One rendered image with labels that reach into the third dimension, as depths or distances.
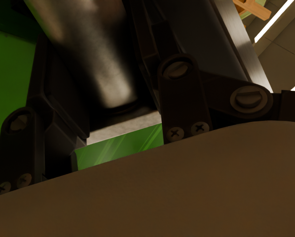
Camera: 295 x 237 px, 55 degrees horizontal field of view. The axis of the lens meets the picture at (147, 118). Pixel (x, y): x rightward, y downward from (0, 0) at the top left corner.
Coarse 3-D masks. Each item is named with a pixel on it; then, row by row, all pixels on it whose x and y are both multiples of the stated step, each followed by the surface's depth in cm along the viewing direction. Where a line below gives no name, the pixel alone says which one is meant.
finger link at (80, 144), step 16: (48, 48) 11; (48, 64) 10; (64, 64) 11; (32, 80) 10; (48, 80) 10; (64, 80) 11; (32, 96) 9; (48, 96) 9; (64, 96) 10; (80, 96) 12; (48, 112) 10; (64, 112) 10; (80, 112) 11; (48, 128) 9; (64, 128) 10; (80, 128) 11; (48, 144) 9; (64, 144) 10; (80, 144) 11; (48, 160) 10; (64, 160) 10; (48, 176) 10
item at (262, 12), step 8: (240, 0) 252; (248, 0) 249; (256, 0) 262; (264, 0) 264; (240, 8) 274; (248, 8) 257; (256, 8) 255; (264, 8) 257; (240, 16) 297; (264, 16) 258
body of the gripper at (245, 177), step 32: (224, 128) 6; (256, 128) 6; (288, 128) 5; (128, 160) 6; (160, 160) 6; (192, 160) 5; (224, 160) 5; (256, 160) 5; (288, 160) 5; (32, 192) 6; (64, 192) 6; (96, 192) 6; (128, 192) 5; (160, 192) 5; (192, 192) 5; (224, 192) 5; (256, 192) 5; (288, 192) 5; (0, 224) 6; (32, 224) 6; (64, 224) 5; (96, 224) 5; (128, 224) 5; (160, 224) 5; (192, 224) 5; (224, 224) 4; (256, 224) 4; (288, 224) 4
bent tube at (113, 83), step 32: (32, 0) 9; (64, 0) 8; (96, 0) 9; (64, 32) 9; (96, 32) 9; (128, 32) 10; (96, 64) 10; (128, 64) 11; (96, 96) 11; (128, 96) 11; (96, 128) 12; (128, 128) 12
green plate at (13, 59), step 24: (0, 0) 16; (0, 24) 13; (24, 24) 16; (0, 48) 13; (24, 48) 13; (0, 72) 14; (24, 72) 14; (0, 96) 15; (24, 96) 15; (0, 120) 16; (96, 144) 19; (120, 144) 19; (144, 144) 19
